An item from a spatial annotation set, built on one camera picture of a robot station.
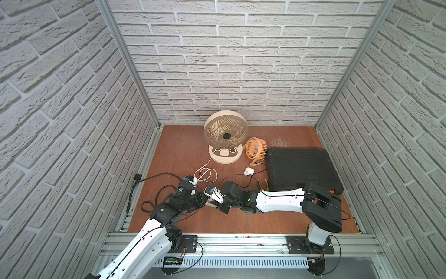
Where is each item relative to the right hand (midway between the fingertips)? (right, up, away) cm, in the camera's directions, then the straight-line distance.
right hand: (215, 198), depth 82 cm
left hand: (-3, +3, -3) cm, 6 cm away
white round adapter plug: (+18, +11, +12) cm, 24 cm away
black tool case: (+40, +14, +8) cm, 43 cm away
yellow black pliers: (+27, +5, +9) cm, 29 cm away
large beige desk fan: (+5, +33, +1) cm, 33 cm away
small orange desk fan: (+22, +24, +13) cm, 35 cm away
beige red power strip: (-2, -1, -3) cm, 3 cm away
